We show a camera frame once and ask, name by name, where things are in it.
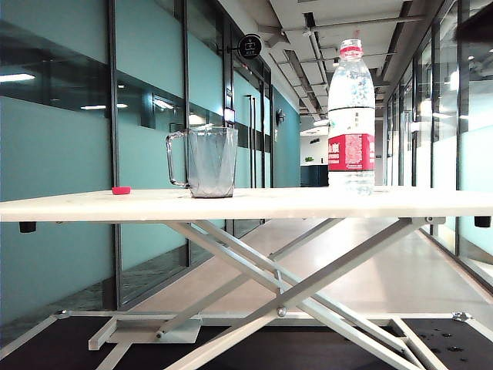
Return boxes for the black base board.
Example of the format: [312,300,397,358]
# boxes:
[0,315,493,370]

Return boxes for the white ceiling pipe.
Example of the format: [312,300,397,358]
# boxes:
[283,15,424,32]

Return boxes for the clear plastic mug with handle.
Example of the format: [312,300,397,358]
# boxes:
[165,126,239,199]

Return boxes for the round black hanging sign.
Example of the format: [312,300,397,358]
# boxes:
[225,33,263,59]

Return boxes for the black vertical door handle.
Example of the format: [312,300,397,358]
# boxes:
[247,95,257,190]

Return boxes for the clear water bottle red label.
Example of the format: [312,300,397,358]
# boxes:
[327,38,377,197]

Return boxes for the white scissor lift table frame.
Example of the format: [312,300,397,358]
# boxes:
[0,216,493,370]

